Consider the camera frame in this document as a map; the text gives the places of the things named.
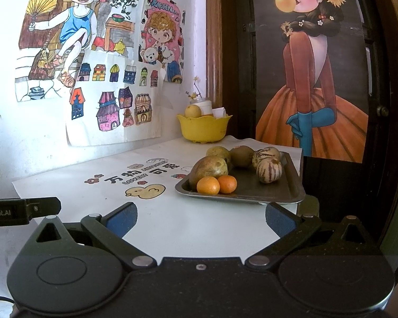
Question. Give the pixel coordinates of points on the white printed table cover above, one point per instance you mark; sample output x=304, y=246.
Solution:
x=185, y=218

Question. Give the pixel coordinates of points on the round door knob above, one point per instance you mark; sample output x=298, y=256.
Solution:
x=382, y=110

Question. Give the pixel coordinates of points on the brown kiwi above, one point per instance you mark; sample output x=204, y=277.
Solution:
x=242, y=157

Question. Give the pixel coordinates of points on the small dark orange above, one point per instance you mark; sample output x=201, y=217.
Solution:
x=228, y=184

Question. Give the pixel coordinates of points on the striped pepino melon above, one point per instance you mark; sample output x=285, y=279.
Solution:
x=268, y=172
x=268, y=154

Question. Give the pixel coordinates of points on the white cup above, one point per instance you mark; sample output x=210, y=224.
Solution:
x=205, y=107

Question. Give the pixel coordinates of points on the green yellow mango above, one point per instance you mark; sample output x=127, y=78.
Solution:
x=209, y=169
x=219, y=152

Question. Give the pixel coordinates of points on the dark metal tray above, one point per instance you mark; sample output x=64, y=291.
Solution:
x=252, y=188

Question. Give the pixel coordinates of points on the dark wooden door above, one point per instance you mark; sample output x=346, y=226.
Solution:
x=238, y=73

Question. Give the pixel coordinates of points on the pale green container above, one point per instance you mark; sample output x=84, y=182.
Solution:
x=310, y=207

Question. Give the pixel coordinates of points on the colourful houses drawing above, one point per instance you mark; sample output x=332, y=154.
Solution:
x=89, y=86

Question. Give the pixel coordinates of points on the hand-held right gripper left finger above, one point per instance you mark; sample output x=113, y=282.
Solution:
x=122, y=220

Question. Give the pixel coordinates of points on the yellow plastic bowl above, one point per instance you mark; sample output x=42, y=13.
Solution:
x=202, y=129

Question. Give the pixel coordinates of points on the child with teddy drawing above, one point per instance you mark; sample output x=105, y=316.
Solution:
x=159, y=29

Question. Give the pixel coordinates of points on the boy with fan drawing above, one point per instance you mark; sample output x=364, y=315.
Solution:
x=76, y=23

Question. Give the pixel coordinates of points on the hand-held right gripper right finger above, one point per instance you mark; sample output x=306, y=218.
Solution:
x=278, y=220

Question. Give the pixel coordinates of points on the yellow flower sprig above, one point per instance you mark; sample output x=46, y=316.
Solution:
x=193, y=95

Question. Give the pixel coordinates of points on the light orange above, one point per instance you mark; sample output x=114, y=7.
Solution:
x=208, y=185

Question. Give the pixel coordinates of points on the orange dress wall poster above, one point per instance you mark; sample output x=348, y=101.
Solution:
x=318, y=122

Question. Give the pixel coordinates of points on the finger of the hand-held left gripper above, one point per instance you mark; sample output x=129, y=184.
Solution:
x=43, y=207

